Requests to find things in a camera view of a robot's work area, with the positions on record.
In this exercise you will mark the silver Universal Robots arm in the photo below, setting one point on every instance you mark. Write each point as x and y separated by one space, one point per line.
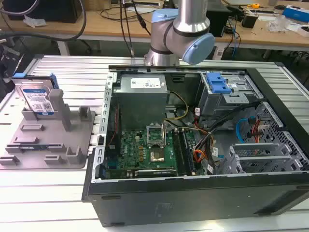
178 31

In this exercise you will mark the silver disk bay cage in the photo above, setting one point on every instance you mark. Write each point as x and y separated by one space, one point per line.
229 96

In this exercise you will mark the hard disk in blue carrier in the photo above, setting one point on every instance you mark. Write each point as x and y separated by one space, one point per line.
36 96

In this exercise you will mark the grey power supply unit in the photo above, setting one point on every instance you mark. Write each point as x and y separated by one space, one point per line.
141 96

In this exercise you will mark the green motherboard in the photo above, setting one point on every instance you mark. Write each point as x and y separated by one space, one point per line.
135 149

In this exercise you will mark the CPU chip in socket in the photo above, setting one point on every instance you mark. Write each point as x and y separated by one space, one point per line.
157 155

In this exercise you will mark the RAM stick in slot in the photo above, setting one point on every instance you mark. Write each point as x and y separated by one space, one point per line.
178 149

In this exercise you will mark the black graphics card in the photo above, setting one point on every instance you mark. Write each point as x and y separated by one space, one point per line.
155 172

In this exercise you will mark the blue drive bay latch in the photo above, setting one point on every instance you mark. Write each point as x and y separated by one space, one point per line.
218 83

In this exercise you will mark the black open PC case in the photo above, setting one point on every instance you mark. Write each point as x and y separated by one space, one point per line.
193 188

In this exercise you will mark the wooden desk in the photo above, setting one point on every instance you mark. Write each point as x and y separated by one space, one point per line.
108 24

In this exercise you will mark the grey parts rack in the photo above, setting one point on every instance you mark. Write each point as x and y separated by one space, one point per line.
48 135

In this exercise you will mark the black computer tower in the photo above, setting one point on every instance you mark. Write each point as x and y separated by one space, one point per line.
218 19

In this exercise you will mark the black box on desk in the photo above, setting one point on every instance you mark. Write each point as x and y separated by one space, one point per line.
249 20

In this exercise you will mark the crumpled clear plastic bag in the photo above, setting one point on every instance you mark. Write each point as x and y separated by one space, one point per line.
277 24

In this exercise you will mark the black dark equipment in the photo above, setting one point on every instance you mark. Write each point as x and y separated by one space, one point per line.
9 62

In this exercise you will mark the blue white box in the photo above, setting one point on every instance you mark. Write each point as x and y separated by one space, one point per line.
295 13

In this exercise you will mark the silver expansion slot bracket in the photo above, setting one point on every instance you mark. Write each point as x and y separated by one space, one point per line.
256 154

